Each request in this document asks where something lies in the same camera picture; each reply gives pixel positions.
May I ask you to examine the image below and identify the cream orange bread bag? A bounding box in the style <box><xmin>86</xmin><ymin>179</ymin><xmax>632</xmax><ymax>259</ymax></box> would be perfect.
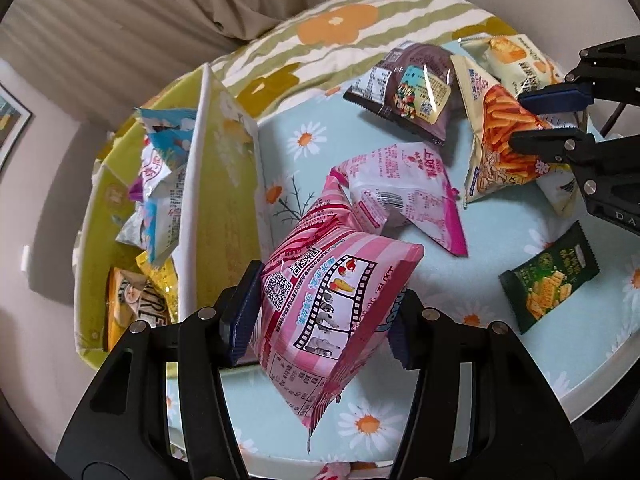
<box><xmin>459</xmin><ymin>34</ymin><xmax>564</xmax><ymax>98</ymax></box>

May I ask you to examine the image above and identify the orange fries snack bag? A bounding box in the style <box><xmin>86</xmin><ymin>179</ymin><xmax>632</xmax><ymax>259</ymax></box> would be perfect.
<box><xmin>451</xmin><ymin>54</ymin><xmax>577</xmax><ymax>218</ymax></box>

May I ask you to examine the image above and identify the dark green cracker bag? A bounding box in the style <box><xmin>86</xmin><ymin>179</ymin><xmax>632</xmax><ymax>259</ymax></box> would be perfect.
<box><xmin>499</xmin><ymin>221</ymin><xmax>600</xmax><ymax>334</ymax></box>

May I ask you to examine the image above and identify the brown chocolate candy bag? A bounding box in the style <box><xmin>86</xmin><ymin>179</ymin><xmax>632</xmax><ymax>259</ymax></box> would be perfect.
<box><xmin>343</xmin><ymin>41</ymin><xmax>457</xmax><ymax>145</ymax></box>

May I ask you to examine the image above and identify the pink white snack bag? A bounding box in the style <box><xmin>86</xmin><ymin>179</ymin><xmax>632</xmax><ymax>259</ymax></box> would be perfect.
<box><xmin>330</xmin><ymin>142</ymin><xmax>468</xmax><ymax>257</ymax></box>

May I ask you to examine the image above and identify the pink striped snack bag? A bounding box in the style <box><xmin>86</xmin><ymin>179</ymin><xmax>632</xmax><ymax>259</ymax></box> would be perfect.
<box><xmin>253</xmin><ymin>177</ymin><xmax>424</xmax><ymax>430</ymax></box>

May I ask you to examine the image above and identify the yellow orange chip bag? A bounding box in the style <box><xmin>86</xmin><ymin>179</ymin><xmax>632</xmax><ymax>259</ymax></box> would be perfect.
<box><xmin>103</xmin><ymin>266</ymin><xmax>171</xmax><ymax>352</ymax></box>

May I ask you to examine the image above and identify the blue white snack bag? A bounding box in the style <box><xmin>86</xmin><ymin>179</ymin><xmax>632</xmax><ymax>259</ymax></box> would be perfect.
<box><xmin>116</xmin><ymin>108</ymin><xmax>196</xmax><ymax>266</ymax></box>

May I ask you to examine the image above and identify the yellow-green cardboard box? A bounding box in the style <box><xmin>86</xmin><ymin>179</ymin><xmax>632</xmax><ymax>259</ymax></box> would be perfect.
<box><xmin>74</xmin><ymin>64</ymin><xmax>271</xmax><ymax>370</ymax></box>

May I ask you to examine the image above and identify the green striped floral blanket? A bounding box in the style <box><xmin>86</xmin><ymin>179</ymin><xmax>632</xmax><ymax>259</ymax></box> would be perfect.
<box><xmin>212</xmin><ymin>0</ymin><xmax>515</xmax><ymax>119</ymax></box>

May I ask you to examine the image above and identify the beige curtain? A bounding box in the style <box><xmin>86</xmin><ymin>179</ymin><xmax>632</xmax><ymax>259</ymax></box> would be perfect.
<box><xmin>1</xmin><ymin>0</ymin><xmax>326</xmax><ymax>128</ymax></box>

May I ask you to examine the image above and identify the framed wall picture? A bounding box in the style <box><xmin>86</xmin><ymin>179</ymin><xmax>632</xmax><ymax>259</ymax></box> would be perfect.
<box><xmin>0</xmin><ymin>86</ymin><xmax>32</xmax><ymax>169</ymax></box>

